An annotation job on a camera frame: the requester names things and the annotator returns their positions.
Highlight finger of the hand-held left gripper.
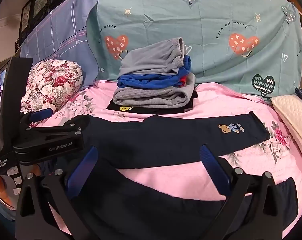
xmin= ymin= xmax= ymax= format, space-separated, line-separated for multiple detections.
xmin=22 ymin=108 xmax=54 ymax=128
xmin=35 ymin=117 xmax=91 ymax=137

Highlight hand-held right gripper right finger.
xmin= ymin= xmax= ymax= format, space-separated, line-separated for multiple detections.
xmin=199 ymin=144 xmax=290 ymax=240

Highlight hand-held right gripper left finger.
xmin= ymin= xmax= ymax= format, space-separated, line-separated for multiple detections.
xmin=15 ymin=146 xmax=101 ymax=240

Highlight navy pants with bear print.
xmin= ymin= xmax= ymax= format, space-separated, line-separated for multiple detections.
xmin=38 ymin=111 xmax=299 ymax=240

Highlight folded light grey pants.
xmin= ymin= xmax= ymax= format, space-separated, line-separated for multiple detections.
xmin=118 ymin=37 xmax=189 ymax=77

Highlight red floral pillow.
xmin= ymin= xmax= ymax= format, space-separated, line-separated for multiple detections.
xmin=21 ymin=60 xmax=83 ymax=128

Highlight pink floral bedsheet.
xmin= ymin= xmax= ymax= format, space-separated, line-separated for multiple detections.
xmin=36 ymin=80 xmax=302 ymax=240

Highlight orange object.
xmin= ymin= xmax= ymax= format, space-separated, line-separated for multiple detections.
xmin=0 ymin=172 xmax=16 ymax=207

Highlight folded black garment yellow print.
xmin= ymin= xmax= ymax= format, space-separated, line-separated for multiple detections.
xmin=106 ymin=90 xmax=198 ymax=115

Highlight blue plaid pillow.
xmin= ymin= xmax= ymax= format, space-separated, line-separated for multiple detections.
xmin=20 ymin=0 xmax=100 ymax=85

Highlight grey folded sweater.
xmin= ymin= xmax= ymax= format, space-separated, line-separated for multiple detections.
xmin=113 ymin=74 xmax=196 ymax=108

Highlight folded blue garment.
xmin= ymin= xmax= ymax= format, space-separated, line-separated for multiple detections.
xmin=117 ymin=55 xmax=192 ymax=90

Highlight cream quilted pillow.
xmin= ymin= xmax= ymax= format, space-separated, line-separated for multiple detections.
xmin=271 ymin=94 xmax=302 ymax=160

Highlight teal heart printed blanket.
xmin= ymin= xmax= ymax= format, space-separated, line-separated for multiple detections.
xmin=86 ymin=0 xmax=302 ymax=103

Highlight row of framed wall pictures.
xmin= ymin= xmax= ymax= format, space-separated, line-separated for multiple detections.
xmin=15 ymin=0 xmax=74 ymax=53

